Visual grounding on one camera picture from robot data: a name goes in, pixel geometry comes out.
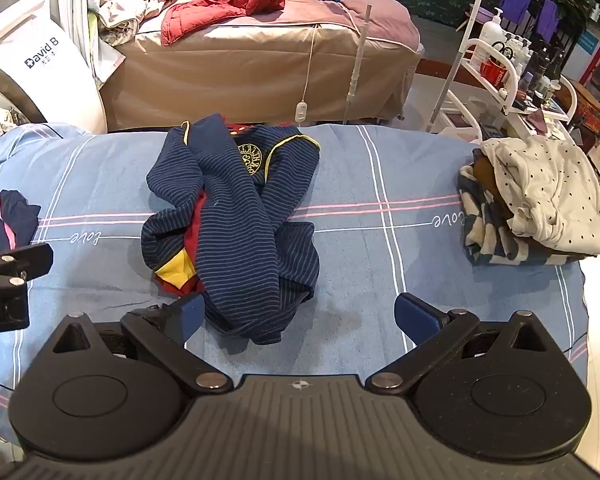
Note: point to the red wooden box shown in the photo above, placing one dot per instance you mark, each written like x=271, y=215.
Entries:
x=587, y=105

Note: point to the white pump bottle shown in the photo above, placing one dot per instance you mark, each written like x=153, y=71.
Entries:
x=491, y=40

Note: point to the white trolley cart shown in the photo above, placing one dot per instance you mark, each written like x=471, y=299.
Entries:
x=480, y=110

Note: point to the navy pink garment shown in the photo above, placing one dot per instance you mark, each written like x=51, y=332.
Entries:
x=5, y=220

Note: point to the red mug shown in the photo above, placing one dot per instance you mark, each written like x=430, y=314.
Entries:
x=495, y=71

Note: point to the white polka dot garment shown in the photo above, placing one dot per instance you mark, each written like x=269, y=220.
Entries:
x=550, y=195

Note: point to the mauve bed blanket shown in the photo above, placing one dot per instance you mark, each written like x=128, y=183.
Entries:
x=380, y=20

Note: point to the pile of white bedding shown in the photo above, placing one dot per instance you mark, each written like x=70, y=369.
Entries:
x=122, y=0

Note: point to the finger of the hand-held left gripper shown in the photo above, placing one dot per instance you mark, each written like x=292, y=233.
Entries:
x=30, y=260
x=2, y=281

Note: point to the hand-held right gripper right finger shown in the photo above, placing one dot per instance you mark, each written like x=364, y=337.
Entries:
x=415, y=316

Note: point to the red puffer jacket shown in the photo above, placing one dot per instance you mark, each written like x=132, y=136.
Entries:
x=220, y=7

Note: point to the massage bed with brown cover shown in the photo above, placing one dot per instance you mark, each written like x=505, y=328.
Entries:
x=230, y=75

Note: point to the group of cosmetic bottles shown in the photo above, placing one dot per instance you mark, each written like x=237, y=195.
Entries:
x=535, y=67

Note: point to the blue white striped garment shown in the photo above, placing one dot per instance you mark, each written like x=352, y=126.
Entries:
x=480, y=240

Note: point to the white beauty machine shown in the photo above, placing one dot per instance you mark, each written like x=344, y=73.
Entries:
x=60, y=85

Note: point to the navy striped red romper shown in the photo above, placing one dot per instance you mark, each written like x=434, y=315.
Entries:
x=240, y=220

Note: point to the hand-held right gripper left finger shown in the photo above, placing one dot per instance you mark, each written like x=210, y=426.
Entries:
x=192, y=312

